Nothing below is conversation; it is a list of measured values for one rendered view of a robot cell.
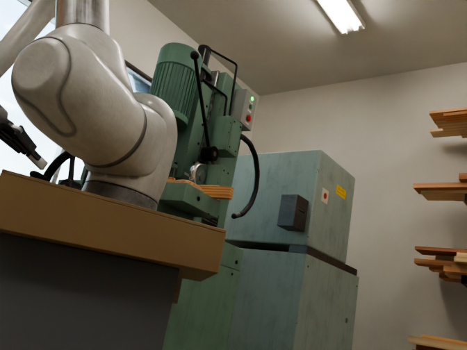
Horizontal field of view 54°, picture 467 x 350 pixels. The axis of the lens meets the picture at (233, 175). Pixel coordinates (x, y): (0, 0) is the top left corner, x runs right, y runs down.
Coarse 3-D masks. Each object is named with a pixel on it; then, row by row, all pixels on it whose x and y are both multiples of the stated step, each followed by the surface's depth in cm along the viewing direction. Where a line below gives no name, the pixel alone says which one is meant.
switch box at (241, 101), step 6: (240, 90) 202; (246, 90) 201; (234, 96) 203; (240, 96) 201; (246, 96) 200; (252, 96) 205; (234, 102) 201; (240, 102) 200; (246, 102) 200; (252, 102) 205; (234, 108) 200; (240, 108) 199; (246, 108) 200; (252, 108) 205; (234, 114) 199; (240, 114) 197; (246, 114) 200; (252, 114) 205; (240, 120) 196; (246, 120) 200; (252, 120) 205; (246, 126) 201
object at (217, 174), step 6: (210, 168) 180; (216, 168) 179; (222, 168) 178; (210, 174) 179; (216, 174) 178; (222, 174) 178; (228, 174) 182; (210, 180) 178; (216, 180) 177; (222, 180) 178; (228, 180) 182
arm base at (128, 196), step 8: (88, 184) 90; (96, 184) 88; (104, 184) 88; (112, 184) 88; (96, 192) 87; (104, 192) 87; (112, 192) 87; (120, 192) 87; (128, 192) 88; (136, 192) 89; (120, 200) 87; (128, 200) 87; (136, 200) 88; (144, 200) 90; (152, 200) 92; (152, 208) 92
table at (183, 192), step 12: (60, 180) 172; (168, 192) 145; (180, 192) 142; (192, 192) 145; (168, 204) 150; (180, 204) 146; (192, 204) 145; (204, 204) 151; (216, 204) 157; (192, 216) 162; (204, 216) 158; (216, 216) 157
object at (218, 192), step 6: (204, 186) 158; (210, 186) 157; (216, 186) 156; (222, 186) 154; (204, 192) 157; (210, 192) 156; (216, 192) 155; (222, 192) 154; (228, 192) 152; (216, 198) 155; (222, 198) 154; (228, 198) 152
